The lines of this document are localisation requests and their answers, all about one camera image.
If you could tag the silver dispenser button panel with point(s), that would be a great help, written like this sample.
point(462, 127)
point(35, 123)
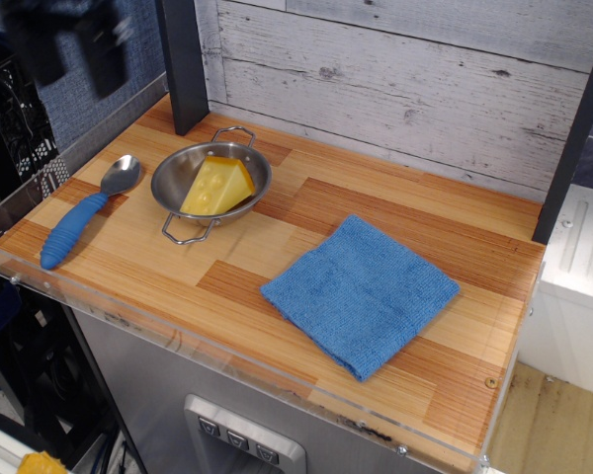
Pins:
point(226, 442)

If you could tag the blue knitted cloth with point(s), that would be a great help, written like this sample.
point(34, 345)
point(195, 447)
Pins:
point(360, 296)

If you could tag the yellow toy cheese wedge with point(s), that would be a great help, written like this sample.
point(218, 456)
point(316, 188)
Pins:
point(220, 185)

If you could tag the spoon with blue handle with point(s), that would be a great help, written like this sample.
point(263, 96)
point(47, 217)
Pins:
point(122, 176)

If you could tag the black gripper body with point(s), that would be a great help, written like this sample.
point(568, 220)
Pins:
point(38, 19)

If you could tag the dark right shelf post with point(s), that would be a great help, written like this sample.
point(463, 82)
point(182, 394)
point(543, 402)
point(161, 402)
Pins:
point(566, 167)

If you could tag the black plastic crate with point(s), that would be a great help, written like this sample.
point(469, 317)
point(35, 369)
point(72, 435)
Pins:
point(27, 146)

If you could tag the clear acrylic table guard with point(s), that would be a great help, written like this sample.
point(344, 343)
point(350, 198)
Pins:
point(164, 320)

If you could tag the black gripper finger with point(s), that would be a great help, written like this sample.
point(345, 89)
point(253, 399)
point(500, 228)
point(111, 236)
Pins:
point(105, 58)
point(35, 43)

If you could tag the small steel two-handled pot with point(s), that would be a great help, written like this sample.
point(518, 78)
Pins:
point(174, 176)

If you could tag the white appliance top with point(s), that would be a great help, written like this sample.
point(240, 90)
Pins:
point(569, 254)

